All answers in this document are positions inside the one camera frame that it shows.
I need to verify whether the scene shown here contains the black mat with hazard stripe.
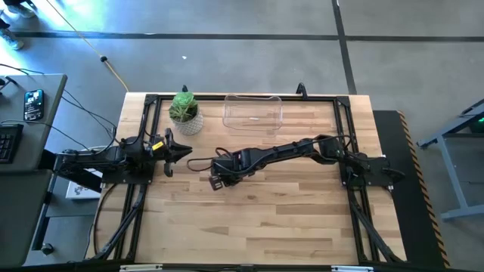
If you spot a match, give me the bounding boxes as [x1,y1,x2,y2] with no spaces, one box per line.
[372,110,451,270]

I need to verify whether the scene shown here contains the succulent in white patterned pot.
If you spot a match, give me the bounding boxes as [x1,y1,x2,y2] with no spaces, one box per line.
[168,91,204,136]

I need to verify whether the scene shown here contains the silver bracket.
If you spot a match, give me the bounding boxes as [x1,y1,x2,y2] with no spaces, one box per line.
[119,264,163,272]
[331,265,374,272]

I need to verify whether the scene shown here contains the black aluminium table frame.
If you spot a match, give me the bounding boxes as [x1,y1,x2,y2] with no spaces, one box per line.
[90,93,405,265]

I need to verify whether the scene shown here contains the yellow floor cable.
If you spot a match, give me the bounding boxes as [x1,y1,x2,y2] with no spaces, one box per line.
[47,0,130,93]

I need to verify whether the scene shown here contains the person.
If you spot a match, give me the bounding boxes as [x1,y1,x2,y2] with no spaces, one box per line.
[0,0,37,51]

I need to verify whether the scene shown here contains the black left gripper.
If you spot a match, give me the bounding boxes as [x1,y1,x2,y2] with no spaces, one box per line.
[150,128,193,178]

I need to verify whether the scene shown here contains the dark grey desk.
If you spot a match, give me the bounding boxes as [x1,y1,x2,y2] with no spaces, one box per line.
[0,168,52,267]

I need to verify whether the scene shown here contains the black keyboard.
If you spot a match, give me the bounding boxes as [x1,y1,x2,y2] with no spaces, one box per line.
[0,123,24,165]

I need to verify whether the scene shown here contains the grey metal table stand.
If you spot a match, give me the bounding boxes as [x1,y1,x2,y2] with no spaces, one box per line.
[417,98,484,222]

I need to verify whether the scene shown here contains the smartphone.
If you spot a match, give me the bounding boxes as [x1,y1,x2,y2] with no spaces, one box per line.
[23,88,45,122]

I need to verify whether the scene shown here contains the black desk cable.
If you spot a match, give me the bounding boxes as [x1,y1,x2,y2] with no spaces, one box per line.
[0,119,92,152]
[60,88,118,141]

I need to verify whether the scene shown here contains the black support beam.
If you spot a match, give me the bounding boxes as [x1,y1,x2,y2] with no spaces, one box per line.
[37,149,105,193]

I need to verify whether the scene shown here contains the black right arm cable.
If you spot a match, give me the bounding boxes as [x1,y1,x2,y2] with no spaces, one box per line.
[186,146,235,173]

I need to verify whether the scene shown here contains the white booklet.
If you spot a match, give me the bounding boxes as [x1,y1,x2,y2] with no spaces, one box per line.
[66,165,109,200]

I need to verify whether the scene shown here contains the clear plastic basket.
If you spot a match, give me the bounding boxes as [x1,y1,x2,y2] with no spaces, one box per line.
[222,93,284,137]

